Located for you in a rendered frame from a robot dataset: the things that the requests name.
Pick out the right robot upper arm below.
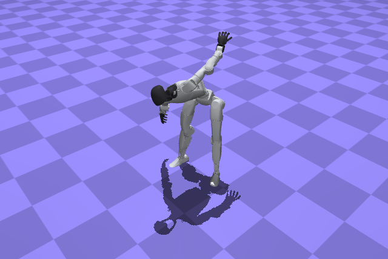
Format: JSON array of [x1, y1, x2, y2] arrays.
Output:
[[161, 102, 170, 111]]

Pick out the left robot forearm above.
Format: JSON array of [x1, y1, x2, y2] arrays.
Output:
[[205, 45, 223, 71]]

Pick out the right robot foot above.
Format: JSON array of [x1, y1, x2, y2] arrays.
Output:
[[169, 154, 189, 167]]

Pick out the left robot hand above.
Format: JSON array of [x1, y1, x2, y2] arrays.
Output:
[[216, 32, 232, 53]]

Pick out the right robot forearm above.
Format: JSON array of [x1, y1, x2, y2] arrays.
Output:
[[159, 105, 166, 115]]

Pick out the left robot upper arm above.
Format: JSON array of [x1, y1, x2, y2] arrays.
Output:
[[182, 65, 214, 93]]

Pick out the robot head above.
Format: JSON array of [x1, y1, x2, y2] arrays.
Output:
[[151, 84, 177, 106]]

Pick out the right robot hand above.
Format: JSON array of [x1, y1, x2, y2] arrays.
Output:
[[159, 113, 167, 124]]

